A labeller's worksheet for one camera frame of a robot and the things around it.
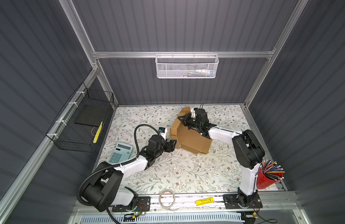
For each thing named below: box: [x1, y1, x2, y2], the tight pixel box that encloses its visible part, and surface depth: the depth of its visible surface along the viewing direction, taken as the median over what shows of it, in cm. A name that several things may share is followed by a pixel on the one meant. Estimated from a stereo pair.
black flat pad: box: [74, 105, 107, 128], surface depth 78 cm
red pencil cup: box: [255, 167, 283, 189], surface depth 71 cm
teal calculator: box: [108, 142, 133, 164], surface depth 93 cm
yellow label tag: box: [195, 196, 214, 207], surface depth 75 cm
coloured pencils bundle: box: [262, 159, 286, 181], surface depth 74 cm
